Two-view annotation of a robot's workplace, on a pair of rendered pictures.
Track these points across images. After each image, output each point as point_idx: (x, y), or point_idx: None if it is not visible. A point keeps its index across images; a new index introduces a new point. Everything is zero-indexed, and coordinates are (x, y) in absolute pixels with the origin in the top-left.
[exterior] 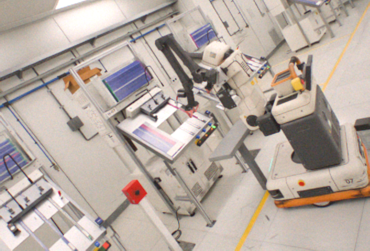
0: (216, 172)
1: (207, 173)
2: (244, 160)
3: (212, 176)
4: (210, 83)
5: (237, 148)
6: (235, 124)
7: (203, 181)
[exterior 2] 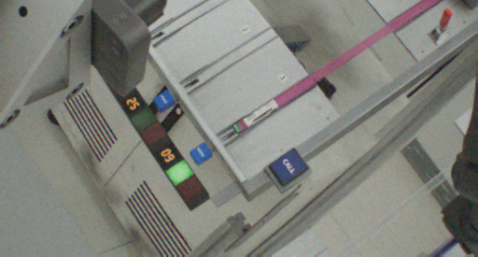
0: (158, 255)
1: (147, 200)
2: None
3: (139, 225)
4: (471, 209)
5: None
6: (82, 256)
7: (119, 171)
